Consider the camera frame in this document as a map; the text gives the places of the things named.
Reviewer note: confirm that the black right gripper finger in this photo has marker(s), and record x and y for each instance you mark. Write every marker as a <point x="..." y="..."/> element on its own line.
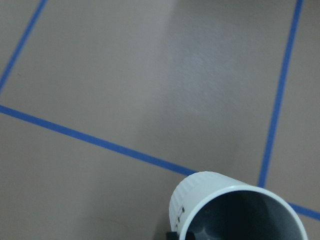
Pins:
<point x="173" y="235"/>

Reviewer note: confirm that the white ribbed mug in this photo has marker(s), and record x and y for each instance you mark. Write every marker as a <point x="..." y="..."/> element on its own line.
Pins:
<point x="217" y="207"/>

